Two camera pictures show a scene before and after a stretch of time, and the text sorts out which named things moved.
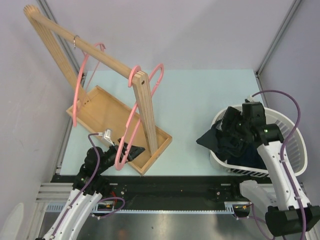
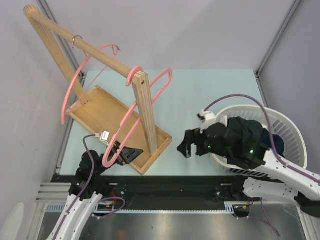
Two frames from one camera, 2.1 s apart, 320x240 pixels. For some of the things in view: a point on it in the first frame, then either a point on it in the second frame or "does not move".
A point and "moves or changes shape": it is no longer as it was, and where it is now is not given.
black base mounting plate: [170, 189] does not move
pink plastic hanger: [118, 166] moves or changes shape
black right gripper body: [237, 128] → [204, 146]
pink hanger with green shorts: [99, 45] moves or changes shape
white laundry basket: [285, 126] does not move
